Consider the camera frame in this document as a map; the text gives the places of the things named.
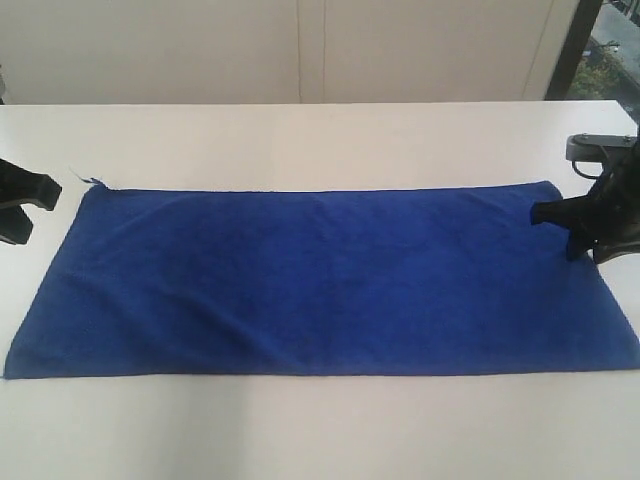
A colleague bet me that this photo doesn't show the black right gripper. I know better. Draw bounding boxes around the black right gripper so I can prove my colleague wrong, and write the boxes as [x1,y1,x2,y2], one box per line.
[529,135,639,264]

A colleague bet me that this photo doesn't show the blue towel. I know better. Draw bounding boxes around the blue towel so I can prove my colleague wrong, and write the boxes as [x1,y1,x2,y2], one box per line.
[4,182,639,380]

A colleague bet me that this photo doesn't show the black window frame post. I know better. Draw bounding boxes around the black window frame post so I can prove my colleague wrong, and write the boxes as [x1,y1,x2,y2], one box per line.
[544,0,602,101]

